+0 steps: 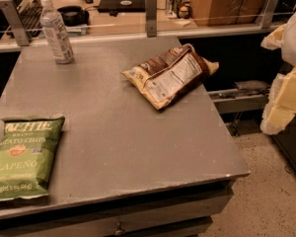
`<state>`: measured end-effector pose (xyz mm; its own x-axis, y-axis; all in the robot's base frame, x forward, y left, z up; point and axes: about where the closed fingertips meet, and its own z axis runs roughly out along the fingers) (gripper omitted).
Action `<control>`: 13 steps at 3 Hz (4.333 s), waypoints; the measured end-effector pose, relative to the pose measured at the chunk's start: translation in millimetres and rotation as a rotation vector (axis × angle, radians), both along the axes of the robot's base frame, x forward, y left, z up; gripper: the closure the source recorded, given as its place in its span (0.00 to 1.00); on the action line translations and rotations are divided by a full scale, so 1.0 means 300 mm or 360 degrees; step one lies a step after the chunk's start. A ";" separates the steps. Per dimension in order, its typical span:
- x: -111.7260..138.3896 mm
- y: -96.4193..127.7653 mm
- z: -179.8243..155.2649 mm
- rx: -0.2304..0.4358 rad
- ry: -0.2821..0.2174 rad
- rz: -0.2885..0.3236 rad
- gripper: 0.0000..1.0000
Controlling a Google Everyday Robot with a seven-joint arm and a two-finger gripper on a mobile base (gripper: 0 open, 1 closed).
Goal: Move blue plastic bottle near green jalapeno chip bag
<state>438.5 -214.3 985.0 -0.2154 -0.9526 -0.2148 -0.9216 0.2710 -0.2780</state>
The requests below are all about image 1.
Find black laptop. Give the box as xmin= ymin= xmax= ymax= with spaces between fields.
xmin=98 ymin=0 xmax=145 ymax=13

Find middle metal rail bracket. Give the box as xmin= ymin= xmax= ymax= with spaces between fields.
xmin=145 ymin=0 xmax=157 ymax=38

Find left metal rail bracket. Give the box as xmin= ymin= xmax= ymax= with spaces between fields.
xmin=0 ymin=0 xmax=30 ymax=46

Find green jalapeno chip bag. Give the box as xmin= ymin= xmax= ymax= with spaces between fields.
xmin=0 ymin=116 xmax=65 ymax=201

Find metal can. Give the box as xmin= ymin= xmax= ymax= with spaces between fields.
xmin=165 ymin=0 xmax=182 ymax=18

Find brown chip bag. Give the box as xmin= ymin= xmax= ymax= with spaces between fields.
xmin=122 ymin=43 xmax=219 ymax=110

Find small round jar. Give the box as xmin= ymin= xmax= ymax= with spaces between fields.
xmin=178 ymin=6 xmax=189 ymax=19

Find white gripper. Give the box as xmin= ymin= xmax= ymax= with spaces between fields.
xmin=260 ymin=12 xmax=296 ymax=135

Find metal rail bracket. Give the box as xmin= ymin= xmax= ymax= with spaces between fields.
xmin=0 ymin=0 xmax=30 ymax=46
xmin=259 ymin=0 xmax=279 ymax=29
xmin=145 ymin=0 xmax=157 ymax=38

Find clear plastic water bottle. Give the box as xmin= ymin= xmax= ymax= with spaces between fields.
xmin=39 ymin=0 xmax=74 ymax=64

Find grey drawer with handle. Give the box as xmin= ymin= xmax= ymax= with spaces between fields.
xmin=0 ymin=182 xmax=233 ymax=237

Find black keyboard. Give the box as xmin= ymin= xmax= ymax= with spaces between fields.
xmin=17 ymin=0 xmax=42 ymax=39

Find black headphones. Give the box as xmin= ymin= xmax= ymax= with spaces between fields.
xmin=57 ymin=6 xmax=89 ymax=27

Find cardboard box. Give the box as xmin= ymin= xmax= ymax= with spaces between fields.
xmin=189 ymin=0 xmax=266 ymax=27

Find right metal rail bracket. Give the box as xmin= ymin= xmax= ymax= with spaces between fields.
xmin=259 ymin=0 xmax=279 ymax=29

